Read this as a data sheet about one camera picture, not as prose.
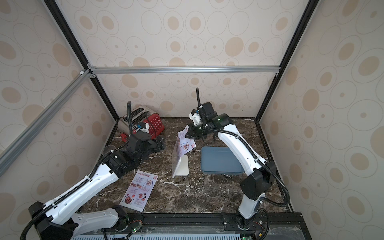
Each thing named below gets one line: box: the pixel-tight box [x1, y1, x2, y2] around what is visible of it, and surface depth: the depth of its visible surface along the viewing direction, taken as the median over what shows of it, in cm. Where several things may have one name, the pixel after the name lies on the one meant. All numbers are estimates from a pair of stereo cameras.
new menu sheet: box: [177, 124, 197, 160], surface depth 75 cm
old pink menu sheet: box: [119, 170, 159, 213], surface depth 85 cm
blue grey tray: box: [200, 146, 245, 175], surface depth 96 cm
